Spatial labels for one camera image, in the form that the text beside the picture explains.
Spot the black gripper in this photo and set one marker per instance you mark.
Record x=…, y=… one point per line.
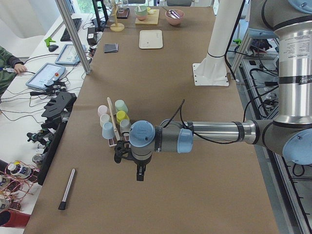
x=140, y=163

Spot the green cup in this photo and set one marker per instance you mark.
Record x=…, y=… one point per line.
x=120, y=105

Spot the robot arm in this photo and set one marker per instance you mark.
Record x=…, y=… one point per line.
x=289, y=134

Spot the grey cup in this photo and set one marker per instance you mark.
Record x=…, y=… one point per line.
x=125, y=126

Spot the light blue cup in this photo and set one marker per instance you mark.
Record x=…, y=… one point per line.
x=108, y=130

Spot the yellow cup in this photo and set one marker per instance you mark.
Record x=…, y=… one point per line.
x=121, y=115

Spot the white cup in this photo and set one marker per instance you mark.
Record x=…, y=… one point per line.
x=104, y=118

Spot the pink cup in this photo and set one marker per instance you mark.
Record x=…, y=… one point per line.
x=102, y=109

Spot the cream rabbit tray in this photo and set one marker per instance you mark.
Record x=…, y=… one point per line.
x=150, y=39

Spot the black glass rack tray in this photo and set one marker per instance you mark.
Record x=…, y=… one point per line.
x=123, y=13

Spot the person hand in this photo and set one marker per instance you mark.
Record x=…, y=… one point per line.
x=20, y=68

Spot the metal cylinder tool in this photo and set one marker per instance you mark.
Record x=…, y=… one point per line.
x=63, y=203

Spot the folded grey cloth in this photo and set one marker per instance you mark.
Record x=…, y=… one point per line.
x=111, y=48

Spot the blue teach pendant near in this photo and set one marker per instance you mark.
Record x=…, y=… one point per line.
x=46, y=76

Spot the blue teach pendant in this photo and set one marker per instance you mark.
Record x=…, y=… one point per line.
x=68, y=56
x=46, y=76

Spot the blue teach pendant far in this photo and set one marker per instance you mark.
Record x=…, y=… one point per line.
x=68, y=56

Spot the black small box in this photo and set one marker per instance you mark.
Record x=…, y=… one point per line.
x=92, y=36

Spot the wooden mug tree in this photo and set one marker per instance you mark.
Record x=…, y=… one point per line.
x=116, y=26

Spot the black computer mouse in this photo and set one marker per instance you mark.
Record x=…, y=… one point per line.
x=53, y=48

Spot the pink bowl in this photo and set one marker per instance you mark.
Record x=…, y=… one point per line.
x=174, y=22

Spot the wooden cutting board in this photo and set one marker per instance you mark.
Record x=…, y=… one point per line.
x=150, y=20

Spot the stacked green bowls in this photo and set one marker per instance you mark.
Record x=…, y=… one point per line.
x=141, y=12

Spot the metal scoop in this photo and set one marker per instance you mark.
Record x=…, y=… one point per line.
x=172, y=13

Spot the green clamp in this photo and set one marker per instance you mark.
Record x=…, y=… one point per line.
x=48, y=41

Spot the grey chair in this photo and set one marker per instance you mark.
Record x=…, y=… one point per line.
x=185, y=3

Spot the white wire cup rack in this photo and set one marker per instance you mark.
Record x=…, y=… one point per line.
x=113, y=141

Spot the black plastic bracket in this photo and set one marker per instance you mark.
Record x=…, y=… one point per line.
x=63, y=100

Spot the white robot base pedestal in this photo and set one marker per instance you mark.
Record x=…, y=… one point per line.
x=212, y=70

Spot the aluminium frame post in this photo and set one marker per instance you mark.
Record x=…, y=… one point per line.
x=62, y=7

